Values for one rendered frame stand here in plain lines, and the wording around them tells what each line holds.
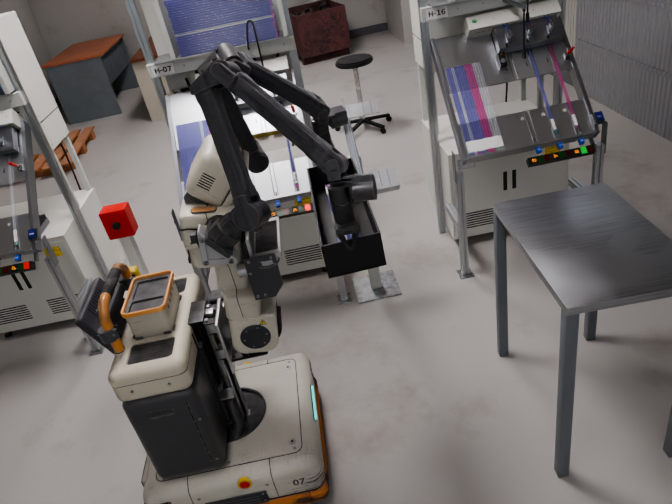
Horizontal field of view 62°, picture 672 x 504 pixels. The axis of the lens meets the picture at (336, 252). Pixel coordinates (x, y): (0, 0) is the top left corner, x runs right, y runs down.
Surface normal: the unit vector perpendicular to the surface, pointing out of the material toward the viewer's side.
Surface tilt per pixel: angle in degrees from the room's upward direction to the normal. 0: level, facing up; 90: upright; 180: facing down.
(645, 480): 0
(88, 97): 90
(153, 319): 92
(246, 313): 90
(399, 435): 0
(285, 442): 0
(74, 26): 90
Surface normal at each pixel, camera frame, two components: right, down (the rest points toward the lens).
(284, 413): -0.17, -0.84
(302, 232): 0.11, 0.51
